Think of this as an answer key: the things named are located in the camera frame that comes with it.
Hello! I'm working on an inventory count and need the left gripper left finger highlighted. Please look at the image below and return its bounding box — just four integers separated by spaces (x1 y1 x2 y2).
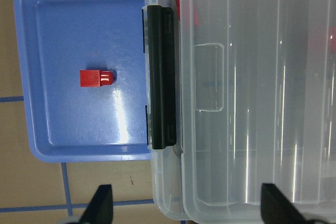
78 184 113 224

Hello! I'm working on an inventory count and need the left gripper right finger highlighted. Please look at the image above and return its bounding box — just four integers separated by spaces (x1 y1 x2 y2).
260 183 318 223

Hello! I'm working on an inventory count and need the red block from tray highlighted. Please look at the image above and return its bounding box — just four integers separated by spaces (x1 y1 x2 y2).
79 70 114 88

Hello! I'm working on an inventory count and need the clear plastic box lid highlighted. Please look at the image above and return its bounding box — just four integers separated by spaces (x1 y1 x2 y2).
180 0 335 223

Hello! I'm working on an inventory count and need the clear plastic storage box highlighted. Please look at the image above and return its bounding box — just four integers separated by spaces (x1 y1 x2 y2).
142 0 189 221

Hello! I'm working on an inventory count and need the black box latch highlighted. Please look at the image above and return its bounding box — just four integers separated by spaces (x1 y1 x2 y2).
143 5 177 150

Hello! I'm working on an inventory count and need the blue plastic tray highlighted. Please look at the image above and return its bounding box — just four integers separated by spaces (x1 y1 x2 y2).
14 0 150 163

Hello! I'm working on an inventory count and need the red block near latch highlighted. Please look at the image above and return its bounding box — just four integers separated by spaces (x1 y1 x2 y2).
175 0 198 28

